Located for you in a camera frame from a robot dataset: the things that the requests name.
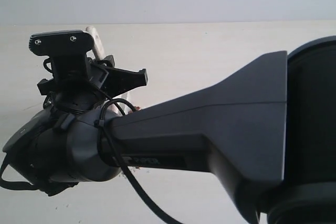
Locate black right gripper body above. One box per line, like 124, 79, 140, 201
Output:
37, 55, 116, 114

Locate wooden paint brush white bristles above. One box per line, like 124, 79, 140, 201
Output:
85, 26, 131, 115

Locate pile of brown pellets and grains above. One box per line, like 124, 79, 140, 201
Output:
54, 105, 152, 209

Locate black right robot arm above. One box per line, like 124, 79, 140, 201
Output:
1, 30, 335, 223

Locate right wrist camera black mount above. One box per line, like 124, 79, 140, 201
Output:
28, 30, 93, 82

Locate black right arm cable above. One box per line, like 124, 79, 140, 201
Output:
0, 98, 184, 224

